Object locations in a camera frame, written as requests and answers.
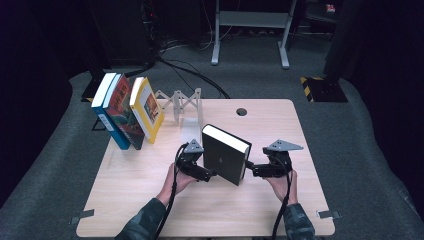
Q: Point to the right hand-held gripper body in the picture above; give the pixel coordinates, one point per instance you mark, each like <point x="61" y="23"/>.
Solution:
<point x="281" y="163"/>

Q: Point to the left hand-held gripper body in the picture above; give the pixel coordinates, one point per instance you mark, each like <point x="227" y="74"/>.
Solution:
<point x="190" y="158"/>

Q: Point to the black book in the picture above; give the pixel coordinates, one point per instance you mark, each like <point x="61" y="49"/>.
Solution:
<point x="223" y="160"/>

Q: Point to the white expandable bookend rack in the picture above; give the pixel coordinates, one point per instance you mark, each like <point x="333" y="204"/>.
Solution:
<point x="190" y="128"/>

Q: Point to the yellow book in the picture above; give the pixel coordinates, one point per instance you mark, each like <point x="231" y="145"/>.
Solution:
<point x="150" y="110"/>

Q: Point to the red illustrated book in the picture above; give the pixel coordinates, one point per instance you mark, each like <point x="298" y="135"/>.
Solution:
<point x="125" y="113"/>

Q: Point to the blue book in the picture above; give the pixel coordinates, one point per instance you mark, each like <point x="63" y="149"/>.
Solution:
<point x="100" y="103"/>

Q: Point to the person's left hand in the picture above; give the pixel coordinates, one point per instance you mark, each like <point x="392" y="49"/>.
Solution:
<point x="178" y="183"/>

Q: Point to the person's right hand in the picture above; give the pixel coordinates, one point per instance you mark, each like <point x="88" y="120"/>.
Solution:
<point x="288" y="188"/>

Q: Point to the round black table grommet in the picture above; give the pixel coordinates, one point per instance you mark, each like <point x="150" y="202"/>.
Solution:
<point x="241" y="112"/>

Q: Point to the grey tape strip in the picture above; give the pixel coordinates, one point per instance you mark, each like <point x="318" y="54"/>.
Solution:
<point x="82" y="216"/>
<point x="328" y="214"/>

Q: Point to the black hazard-striped stand base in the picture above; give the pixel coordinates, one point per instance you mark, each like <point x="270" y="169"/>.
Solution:
<point x="326" y="90"/>
<point x="88" y="90"/>

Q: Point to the black cabinet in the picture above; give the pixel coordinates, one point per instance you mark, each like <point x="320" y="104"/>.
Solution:
<point x="123" y="33"/>

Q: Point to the small red white box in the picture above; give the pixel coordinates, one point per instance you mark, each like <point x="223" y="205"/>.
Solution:
<point x="330" y="8"/>

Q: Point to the white metal stand frame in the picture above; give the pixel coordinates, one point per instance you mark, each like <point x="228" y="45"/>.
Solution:
<point x="253" y="19"/>

